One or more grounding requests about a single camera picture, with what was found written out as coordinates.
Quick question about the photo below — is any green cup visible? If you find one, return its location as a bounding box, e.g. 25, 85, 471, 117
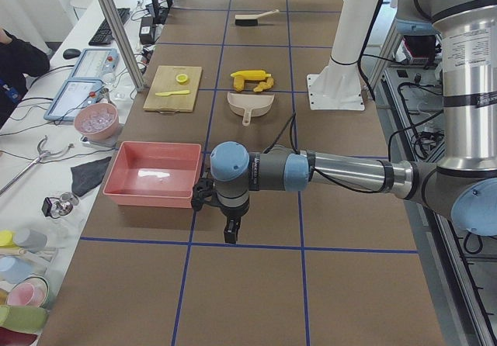
1, 305, 49, 334

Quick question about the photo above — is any pink bowl with ice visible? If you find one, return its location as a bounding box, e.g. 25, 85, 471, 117
74, 102, 120, 141

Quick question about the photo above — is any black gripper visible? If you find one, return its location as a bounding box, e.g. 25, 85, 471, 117
191, 170, 242, 244

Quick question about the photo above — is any grey cup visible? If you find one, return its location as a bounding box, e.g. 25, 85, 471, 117
12, 228, 47, 251

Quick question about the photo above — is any yellow toy knife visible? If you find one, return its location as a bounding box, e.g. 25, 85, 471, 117
155, 89, 190, 97

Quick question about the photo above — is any beige hand brush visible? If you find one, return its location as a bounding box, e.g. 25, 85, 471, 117
235, 9, 280, 26

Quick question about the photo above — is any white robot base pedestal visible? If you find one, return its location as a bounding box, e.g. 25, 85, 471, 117
308, 0, 383, 111

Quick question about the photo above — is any upper teach pendant tablet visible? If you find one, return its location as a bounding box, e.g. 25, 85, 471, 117
69, 47, 119, 79

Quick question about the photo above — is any wooden cutting board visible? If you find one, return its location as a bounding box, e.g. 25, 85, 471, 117
143, 65, 203, 112

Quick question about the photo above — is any black computer mouse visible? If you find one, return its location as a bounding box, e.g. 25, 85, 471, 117
62, 48, 81, 60

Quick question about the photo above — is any black keyboard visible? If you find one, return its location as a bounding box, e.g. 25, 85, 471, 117
89, 8, 130, 46

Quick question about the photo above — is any beige dustpan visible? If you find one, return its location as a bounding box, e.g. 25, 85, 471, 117
227, 92, 275, 126

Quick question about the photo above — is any dark grey cloth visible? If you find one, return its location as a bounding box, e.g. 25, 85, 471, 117
71, 157, 111, 197

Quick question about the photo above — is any yellow cup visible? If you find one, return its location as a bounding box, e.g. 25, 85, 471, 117
0, 230, 16, 248

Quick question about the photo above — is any black power adapter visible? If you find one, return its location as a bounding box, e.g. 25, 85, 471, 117
139, 16, 162, 45

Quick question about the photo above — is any toy ginger root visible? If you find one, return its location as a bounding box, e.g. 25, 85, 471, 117
253, 77, 274, 93

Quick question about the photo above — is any yellow toy lemon slice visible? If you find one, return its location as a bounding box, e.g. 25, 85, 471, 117
176, 73, 189, 85

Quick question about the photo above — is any metal grabber tool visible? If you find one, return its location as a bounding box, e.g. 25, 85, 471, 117
1, 135, 75, 195

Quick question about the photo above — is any teach pendant tablet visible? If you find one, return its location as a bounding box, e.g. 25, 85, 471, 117
69, 47, 119, 79
43, 78, 103, 122

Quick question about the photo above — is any lower teach pendant tablet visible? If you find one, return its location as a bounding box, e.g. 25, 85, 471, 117
43, 78, 103, 122

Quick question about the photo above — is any light blue cup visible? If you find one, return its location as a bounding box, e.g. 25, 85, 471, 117
0, 256, 33, 284

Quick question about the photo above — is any toy potato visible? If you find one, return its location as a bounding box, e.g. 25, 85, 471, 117
233, 76, 245, 92

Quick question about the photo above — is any pink cup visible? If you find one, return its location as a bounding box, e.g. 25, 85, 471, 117
6, 276, 50, 307

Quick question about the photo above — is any person in dark clothes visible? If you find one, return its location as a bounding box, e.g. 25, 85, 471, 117
1, 28, 50, 126

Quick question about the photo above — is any pink plastic bin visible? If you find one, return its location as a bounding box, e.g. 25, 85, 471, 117
103, 141, 202, 209

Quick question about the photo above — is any aluminium frame post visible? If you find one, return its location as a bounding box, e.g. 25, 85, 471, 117
98, 0, 145, 92

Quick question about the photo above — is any small kitchen scale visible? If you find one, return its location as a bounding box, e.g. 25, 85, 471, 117
80, 124, 123, 148

